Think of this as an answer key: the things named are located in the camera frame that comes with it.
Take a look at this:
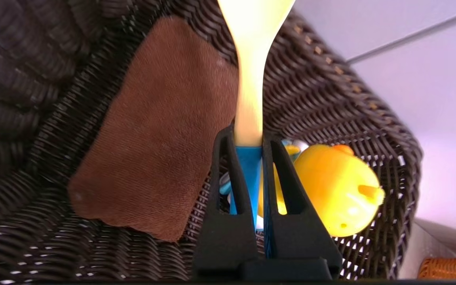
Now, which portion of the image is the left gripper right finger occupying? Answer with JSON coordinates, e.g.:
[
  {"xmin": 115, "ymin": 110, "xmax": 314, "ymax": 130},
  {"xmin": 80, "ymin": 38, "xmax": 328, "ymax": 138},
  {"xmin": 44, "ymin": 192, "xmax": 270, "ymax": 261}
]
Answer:
[{"xmin": 262, "ymin": 135, "xmax": 342, "ymax": 280}]

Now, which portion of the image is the brown cloth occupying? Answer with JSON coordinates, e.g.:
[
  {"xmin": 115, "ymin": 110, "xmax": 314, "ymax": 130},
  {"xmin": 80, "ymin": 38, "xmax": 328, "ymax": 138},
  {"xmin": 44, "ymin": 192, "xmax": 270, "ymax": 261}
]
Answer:
[{"xmin": 68, "ymin": 16, "xmax": 239, "ymax": 242}]

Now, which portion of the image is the wooden spoon blue handle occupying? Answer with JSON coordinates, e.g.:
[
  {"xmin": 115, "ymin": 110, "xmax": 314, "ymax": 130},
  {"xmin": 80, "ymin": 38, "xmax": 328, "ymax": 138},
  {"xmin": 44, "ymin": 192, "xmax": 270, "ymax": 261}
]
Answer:
[{"xmin": 217, "ymin": 0, "xmax": 296, "ymax": 230}]

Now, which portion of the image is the orange wicker basket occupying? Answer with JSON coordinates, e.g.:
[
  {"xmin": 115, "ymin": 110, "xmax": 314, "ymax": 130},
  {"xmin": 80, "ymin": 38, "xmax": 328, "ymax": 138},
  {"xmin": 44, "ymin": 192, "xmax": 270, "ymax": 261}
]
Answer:
[{"xmin": 418, "ymin": 255, "xmax": 456, "ymax": 280}]

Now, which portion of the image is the dark brown wicker basket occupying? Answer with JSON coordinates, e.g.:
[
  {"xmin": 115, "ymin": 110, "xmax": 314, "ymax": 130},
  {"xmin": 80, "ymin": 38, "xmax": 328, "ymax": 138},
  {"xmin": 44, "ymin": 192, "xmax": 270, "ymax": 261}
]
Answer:
[{"xmin": 0, "ymin": 0, "xmax": 424, "ymax": 282}]

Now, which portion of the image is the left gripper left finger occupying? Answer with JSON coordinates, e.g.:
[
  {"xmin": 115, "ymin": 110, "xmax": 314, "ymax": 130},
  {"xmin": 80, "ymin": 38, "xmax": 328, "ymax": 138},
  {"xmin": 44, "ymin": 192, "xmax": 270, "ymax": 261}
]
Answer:
[{"xmin": 192, "ymin": 126, "xmax": 260, "ymax": 280}]

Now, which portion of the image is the yellow duck toy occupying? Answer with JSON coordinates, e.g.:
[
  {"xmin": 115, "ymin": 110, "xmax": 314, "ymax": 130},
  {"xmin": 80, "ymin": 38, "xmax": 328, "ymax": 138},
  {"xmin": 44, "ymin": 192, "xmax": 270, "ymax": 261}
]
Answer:
[{"xmin": 219, "ymin": 139, "xmax": 386, "ymax": 238}]

